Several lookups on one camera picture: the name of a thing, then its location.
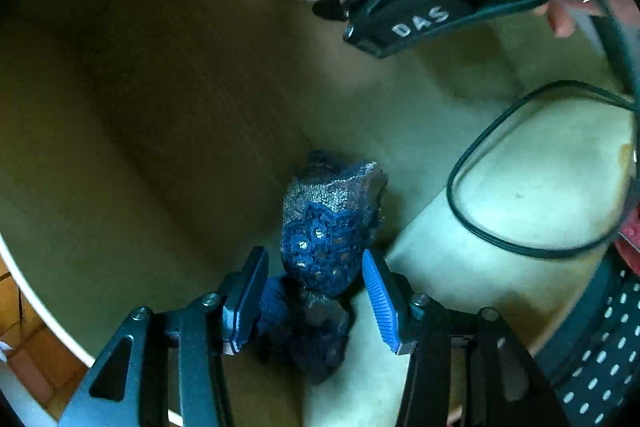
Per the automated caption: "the blue lace patterned sock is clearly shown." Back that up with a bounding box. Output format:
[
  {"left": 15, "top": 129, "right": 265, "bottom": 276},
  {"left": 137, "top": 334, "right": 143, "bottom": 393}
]
[{"left": 257, "top": 150, "right": 388, "bottom": 385}]

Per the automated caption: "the black polka dot clothing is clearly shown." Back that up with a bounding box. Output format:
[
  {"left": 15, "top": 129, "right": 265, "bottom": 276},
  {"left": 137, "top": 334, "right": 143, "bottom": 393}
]
[{"left": 530, "top": 252, "right": 640, "bottom": 427}]

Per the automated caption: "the dark red bag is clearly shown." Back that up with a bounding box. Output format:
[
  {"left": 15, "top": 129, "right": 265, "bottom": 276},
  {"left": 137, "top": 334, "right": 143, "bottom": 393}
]
[{"left": 614, "top": 207, "right": 640, "bottom": 253}]

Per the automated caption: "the round wooden bin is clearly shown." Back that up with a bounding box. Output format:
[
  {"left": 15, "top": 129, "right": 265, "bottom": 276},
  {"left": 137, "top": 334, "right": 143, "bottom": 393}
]
[{"left": 0, "top": 0, "right": 640, "bottom": 427}]

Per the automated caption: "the thick black cable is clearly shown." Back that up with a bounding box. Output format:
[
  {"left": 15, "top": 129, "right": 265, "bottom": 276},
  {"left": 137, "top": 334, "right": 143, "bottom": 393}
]
[{"left": 565, "top": 0, "right": 640, "bottom": 98}]

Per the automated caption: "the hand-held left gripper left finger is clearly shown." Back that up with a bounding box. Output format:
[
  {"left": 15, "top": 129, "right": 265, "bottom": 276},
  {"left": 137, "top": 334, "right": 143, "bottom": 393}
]
[{"left": 57, "top": 246, "right": 270, "bottom": 427}]

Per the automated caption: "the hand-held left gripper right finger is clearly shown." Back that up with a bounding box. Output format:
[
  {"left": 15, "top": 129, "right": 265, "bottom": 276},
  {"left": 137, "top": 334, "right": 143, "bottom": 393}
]
[{"left": 361, "top": 248, "right": 571, "bottom": 427}]

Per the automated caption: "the thin black cable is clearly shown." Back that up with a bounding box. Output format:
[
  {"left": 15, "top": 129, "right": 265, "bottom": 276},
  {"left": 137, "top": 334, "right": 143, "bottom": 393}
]
[{"left": 447, "top": 79, "right": 640, "bottom": 258}]

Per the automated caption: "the person's right hand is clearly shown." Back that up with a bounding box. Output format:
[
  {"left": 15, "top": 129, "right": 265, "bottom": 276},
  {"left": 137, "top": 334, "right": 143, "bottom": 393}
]
[{"left": 532, "top": 0, "right": 631, "bottom": 38}]

